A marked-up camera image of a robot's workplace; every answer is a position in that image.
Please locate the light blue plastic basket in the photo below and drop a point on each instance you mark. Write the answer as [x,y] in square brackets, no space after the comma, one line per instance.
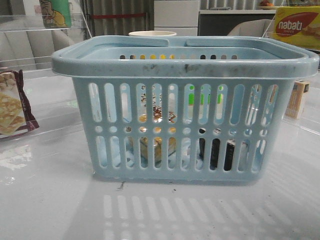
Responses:
[225,87]

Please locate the brown cracker snack bag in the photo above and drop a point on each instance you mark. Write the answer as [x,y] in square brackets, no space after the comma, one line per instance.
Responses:
[16,116]

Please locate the packaged bread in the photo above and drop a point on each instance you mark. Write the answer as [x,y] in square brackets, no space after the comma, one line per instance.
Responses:
[151,144]

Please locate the white paper cup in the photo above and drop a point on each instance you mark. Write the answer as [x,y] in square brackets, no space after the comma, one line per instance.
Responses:
[152,33]

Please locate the green cartoon snack package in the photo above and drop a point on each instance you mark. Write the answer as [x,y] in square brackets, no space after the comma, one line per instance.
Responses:
[55,13]

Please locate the yellow nabati wafer box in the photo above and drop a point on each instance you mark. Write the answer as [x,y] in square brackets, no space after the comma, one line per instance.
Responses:
[298,25]

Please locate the white drawer cabinet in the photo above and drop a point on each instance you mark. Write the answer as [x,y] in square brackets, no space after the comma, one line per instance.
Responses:
[179,16]

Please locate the dark tissue pack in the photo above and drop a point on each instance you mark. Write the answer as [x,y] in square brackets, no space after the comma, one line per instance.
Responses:
[229,154]

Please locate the clear acrylic shelf left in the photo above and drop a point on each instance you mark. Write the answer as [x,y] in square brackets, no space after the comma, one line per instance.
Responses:
[26,44]

